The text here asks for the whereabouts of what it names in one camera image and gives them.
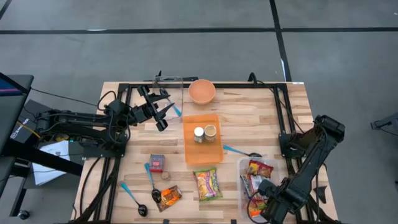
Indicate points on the spice jar red lid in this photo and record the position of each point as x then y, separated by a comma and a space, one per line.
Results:
156, 163

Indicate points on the black control box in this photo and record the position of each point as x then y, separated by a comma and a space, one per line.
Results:
21, 132

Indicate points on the red yellow noodle packet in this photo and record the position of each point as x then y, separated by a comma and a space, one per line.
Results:
259, 168

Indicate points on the silver red snack packet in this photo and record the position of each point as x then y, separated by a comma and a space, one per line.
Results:
251, 183

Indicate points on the green yellow noodle packet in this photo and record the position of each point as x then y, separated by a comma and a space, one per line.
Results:
207, 184

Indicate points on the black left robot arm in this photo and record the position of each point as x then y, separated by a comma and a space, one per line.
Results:
77, 119

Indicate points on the peach orange bowl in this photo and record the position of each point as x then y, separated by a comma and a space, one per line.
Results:
201, 91

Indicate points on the black caster wheel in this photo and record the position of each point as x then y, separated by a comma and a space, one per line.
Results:
23, 214

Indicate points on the orange plastic tray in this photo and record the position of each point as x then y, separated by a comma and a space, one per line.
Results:
202, 152

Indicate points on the black desk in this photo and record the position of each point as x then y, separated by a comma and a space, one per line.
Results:
12, 118

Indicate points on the black aluminium table frame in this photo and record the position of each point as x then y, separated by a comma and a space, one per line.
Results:
224, 85

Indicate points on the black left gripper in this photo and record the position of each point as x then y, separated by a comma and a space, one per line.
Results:
140, 112

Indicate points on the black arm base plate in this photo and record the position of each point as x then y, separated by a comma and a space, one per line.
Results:
105, 152
284, 140

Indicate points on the grey floor stand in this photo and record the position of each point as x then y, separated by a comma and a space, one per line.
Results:
387, 123

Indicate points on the green pink snack packet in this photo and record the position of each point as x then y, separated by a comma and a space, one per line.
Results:
258, 203

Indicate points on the spice jar beige lid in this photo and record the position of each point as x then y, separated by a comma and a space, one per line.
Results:
210, 130

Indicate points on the seasoning jar white lid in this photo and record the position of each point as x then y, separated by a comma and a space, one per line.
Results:
199, 132

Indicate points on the clear rectangular plastic container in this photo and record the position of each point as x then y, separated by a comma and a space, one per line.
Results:
241, 199

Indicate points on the white paper sheet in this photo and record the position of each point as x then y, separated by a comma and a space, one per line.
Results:
51, 168

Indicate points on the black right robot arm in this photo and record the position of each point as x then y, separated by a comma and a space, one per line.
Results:
311, 161

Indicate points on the orange brown snack packet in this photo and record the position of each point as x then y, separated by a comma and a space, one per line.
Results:
169, 197

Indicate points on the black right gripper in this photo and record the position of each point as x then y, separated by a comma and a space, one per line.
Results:
276, 202

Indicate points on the small brown cookie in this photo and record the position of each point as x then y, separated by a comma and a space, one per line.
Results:
165, 176

